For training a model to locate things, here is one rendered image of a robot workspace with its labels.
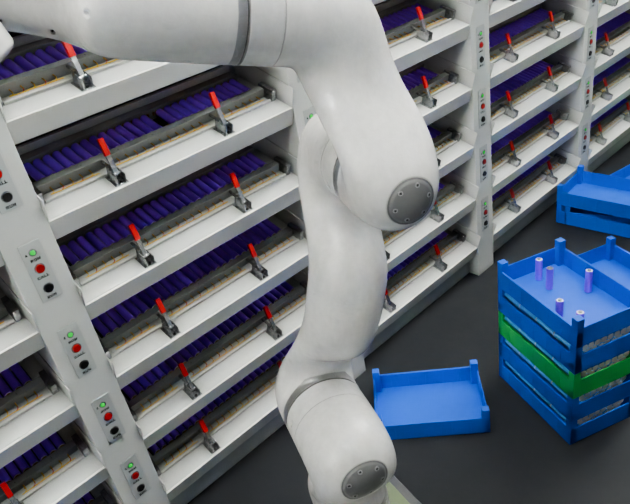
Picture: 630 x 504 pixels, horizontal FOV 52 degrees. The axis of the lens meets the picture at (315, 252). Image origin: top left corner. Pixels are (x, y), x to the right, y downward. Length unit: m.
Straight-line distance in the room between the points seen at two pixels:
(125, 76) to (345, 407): 0.74
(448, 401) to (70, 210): 1.16
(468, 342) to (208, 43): 1.62
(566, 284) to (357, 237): 1.08
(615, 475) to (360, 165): 1.29
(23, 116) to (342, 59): 0.69
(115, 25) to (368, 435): 0.56
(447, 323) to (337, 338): 1.38
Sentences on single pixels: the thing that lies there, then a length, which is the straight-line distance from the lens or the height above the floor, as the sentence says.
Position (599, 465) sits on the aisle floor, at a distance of 1.79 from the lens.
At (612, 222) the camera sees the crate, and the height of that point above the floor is 0.05.
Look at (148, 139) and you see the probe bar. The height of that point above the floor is 0.93.
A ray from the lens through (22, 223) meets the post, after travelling 1.24.
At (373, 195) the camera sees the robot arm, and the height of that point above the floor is 1.07.
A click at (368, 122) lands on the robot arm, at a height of 1.13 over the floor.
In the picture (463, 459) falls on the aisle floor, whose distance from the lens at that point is 1.77.
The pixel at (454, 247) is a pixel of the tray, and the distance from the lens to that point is 2.28.
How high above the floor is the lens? 1.36
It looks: 31 degrees down
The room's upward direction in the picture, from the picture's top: 11 degrees counter-clockwise
